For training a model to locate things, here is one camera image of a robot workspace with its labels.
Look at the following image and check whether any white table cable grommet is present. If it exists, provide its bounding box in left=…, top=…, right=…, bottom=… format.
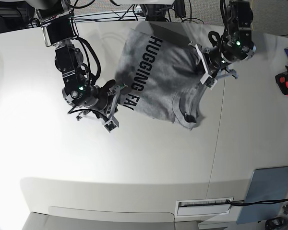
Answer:
left=174, top=197, right=234, bottom=218

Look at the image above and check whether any black cable on table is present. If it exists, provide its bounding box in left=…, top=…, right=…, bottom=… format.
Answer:
left=227, top=197, right=288, bottom=207

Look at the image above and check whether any grey T-shirt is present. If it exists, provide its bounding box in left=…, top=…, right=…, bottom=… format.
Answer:
left=115, top=29, right=206, bottom=130

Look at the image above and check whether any black central stand base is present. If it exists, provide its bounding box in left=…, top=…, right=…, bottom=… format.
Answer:
left=132, top=0, right=186, bottom=22

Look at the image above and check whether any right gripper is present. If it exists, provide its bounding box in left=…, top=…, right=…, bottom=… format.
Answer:
left=81, top=85, right=119, bottom=133

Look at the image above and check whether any black red tool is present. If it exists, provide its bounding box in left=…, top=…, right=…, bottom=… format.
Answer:
left=275, top=65, right=288, bottom=96

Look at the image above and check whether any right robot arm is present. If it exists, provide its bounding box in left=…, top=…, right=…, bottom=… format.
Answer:
left=37, top=0, right=236, bottom=131

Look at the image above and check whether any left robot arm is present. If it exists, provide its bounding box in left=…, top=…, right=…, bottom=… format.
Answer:
left=77, top=0, right=256, bottom=129

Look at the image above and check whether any blue grey tablet board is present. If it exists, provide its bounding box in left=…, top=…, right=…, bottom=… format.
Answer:
left=236, top=166, right=288, bottom=224

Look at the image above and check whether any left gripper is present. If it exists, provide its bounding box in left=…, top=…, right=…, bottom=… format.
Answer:
left=199, top=47, right=226, bottom=89

